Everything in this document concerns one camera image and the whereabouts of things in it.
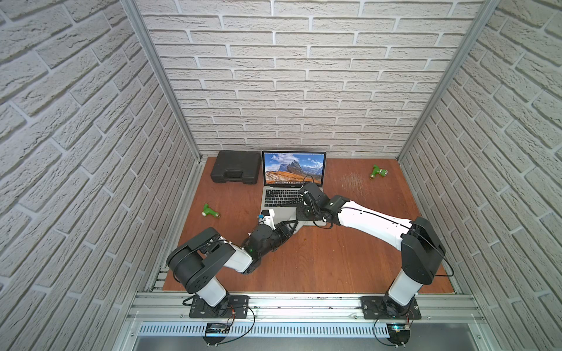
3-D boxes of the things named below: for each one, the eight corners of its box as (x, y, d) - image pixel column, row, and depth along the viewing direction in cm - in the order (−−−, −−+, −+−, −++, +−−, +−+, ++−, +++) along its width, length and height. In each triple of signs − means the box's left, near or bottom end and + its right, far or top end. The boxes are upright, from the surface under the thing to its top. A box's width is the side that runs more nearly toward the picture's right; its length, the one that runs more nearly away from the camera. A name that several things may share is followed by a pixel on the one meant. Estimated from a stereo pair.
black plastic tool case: (212, 184, 110) (209, 177, 105) (220, 158, 121) (217, 150, 117) (258, 185, 110) (257, 177, 105) (261, 158, 122) (260, 151, 117)
